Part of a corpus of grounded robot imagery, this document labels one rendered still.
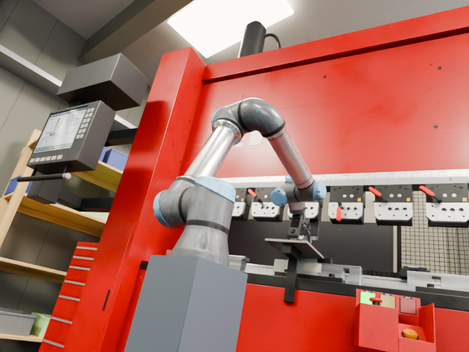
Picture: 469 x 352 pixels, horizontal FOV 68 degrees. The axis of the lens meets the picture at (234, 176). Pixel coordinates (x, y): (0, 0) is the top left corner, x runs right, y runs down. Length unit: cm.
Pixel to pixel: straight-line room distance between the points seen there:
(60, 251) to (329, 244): 301
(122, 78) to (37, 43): 261
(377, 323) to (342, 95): 123
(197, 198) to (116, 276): 109
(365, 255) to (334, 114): 82
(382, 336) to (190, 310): 60
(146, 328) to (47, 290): 346
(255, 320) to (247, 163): 85
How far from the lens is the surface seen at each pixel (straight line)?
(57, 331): 272
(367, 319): 116
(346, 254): 217
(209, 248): 85
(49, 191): 226
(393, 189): 168
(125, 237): 196
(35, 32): 475
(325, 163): 179
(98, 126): 196
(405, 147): 177
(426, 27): 217
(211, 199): 89
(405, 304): 134
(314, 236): 170
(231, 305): 87
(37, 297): 426
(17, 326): 359
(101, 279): 200
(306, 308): 149
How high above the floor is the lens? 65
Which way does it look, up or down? 23 degrees up
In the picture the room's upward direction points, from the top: 11 degrees clockwise
